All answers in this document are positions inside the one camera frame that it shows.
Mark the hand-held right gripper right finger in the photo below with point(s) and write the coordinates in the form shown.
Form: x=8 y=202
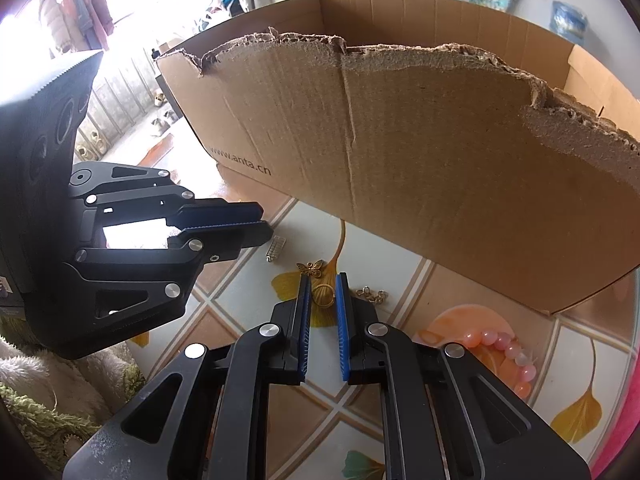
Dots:
x=342 y=330

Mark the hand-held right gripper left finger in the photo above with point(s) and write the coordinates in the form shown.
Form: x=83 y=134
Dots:
x=305 y=330

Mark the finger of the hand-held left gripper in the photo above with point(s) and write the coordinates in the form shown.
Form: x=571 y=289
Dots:
x=235 y=240
x=220 y=212

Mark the silver bar pendant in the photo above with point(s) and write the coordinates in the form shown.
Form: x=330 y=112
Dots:
x=275 y=249

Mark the brown cardboard box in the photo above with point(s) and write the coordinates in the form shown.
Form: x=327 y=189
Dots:
x=425 y=160

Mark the leaf patterned tablecloth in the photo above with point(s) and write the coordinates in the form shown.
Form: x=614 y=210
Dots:
x=240 y=300

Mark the white shoe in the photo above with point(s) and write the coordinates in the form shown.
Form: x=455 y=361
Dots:
x=165 y=125

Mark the beige shoe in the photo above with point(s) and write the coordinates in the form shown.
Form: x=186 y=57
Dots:
x=160 y=98

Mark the hanging clothes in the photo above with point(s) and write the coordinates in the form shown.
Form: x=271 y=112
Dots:
x=75 y=10

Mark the pink floral blanket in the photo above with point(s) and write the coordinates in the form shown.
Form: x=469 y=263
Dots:
x=625 y=435

